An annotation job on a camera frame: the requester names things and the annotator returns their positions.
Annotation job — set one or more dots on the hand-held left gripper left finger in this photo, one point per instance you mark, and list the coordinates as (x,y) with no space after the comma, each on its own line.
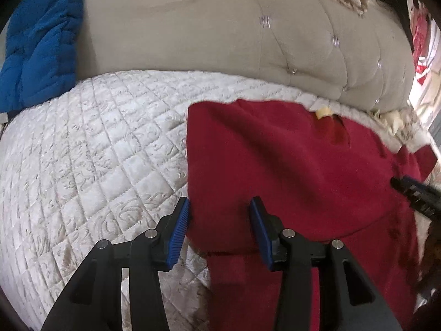
(178,227)

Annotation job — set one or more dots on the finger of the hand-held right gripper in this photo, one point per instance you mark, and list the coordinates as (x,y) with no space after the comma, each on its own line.
(418,194)

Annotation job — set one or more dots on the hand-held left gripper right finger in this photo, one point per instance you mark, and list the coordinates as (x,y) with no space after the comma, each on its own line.
(262,229)

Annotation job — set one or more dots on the red sweater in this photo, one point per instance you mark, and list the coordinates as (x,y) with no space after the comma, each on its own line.
(275,165)

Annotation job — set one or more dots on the red hanging clothes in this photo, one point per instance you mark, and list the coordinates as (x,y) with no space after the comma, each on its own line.
(423,41)

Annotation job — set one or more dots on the floral bedsheet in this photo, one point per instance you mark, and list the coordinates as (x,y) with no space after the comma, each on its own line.
(405,124)

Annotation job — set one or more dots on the white quilted bedspread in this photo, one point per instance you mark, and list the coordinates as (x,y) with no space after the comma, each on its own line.
(96,151)

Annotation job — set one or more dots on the beige tufted headboard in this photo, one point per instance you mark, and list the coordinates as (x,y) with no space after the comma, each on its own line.
(213,31)

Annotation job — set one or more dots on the blue quilted blanket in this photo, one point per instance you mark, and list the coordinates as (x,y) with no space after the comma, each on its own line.
(41,41)

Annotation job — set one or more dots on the black headboard frame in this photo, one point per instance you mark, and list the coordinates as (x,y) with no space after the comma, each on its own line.
(396,3)

